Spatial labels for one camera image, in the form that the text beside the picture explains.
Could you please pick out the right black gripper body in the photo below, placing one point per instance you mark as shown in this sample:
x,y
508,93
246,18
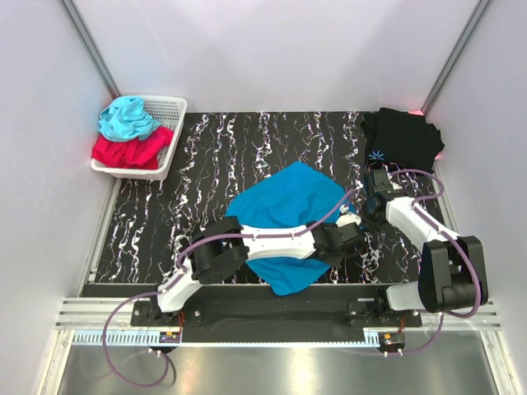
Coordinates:
x,y
374,218

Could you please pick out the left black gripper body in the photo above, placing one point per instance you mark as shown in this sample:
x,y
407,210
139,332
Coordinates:
x,y
337,257

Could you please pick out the blue t-shirt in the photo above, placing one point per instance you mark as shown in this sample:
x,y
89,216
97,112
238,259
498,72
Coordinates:
x,y
293,196

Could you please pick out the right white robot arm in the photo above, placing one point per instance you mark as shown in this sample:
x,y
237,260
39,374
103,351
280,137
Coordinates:
x,y
452,278

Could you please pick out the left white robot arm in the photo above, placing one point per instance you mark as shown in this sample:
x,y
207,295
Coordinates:
x,y
218,252

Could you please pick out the black folded t-shirt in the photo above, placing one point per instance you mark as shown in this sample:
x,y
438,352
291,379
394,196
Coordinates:
x,y
403,139

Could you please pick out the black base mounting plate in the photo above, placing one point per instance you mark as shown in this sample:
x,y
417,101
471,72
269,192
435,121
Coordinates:
x,y
254,314

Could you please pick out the pink folded cloth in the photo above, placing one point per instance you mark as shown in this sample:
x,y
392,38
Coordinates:
x,y
416,111

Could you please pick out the red t-shirt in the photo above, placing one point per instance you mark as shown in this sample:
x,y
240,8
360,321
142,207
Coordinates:
x,y
133,154

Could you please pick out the white plastic basket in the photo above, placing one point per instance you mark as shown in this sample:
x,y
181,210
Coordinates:
x,y
169,111

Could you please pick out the light turquoise t-shirt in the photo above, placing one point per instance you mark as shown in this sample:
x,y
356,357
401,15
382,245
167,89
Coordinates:
x,y
126,119

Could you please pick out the right aluminium corner post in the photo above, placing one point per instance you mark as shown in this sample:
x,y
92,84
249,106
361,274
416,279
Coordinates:
x,y
461,44

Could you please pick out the aluminium corner post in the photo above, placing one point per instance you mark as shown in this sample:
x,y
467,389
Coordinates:
x,y
89,44
461,44

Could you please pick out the aluminium frame rail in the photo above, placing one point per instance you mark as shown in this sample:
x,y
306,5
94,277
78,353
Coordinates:
x,y
83,313

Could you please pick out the left aluminium corner post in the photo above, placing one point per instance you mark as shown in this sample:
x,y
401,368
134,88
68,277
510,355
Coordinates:
x,y
89,44

